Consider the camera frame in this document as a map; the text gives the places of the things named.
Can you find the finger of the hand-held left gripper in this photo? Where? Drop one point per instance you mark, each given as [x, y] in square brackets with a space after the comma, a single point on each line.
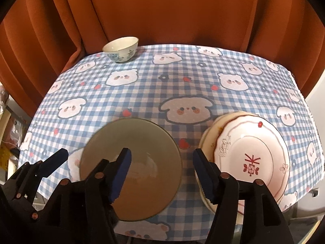
[101, 164]
[59, 156]

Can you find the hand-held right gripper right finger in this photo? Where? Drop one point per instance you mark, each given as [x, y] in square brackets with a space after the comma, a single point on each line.
[203, 178]

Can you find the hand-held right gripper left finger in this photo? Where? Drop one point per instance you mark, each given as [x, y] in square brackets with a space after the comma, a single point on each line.
[121, 175]

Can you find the small floral bowl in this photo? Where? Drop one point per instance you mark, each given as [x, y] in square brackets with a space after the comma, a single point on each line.
[121, 53]
[142, 142]

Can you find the white plate with red trim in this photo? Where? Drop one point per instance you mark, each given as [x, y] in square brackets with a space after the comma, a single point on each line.
[254, 142]

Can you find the cluttered side shelf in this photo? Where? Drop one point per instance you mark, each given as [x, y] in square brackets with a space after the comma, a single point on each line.
[12, 132]

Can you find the blue checked printed tablecloth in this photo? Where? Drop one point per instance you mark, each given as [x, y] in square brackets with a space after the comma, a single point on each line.
[152, 94]

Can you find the orange curtain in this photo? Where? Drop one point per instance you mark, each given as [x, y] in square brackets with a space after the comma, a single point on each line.
[177, 10]

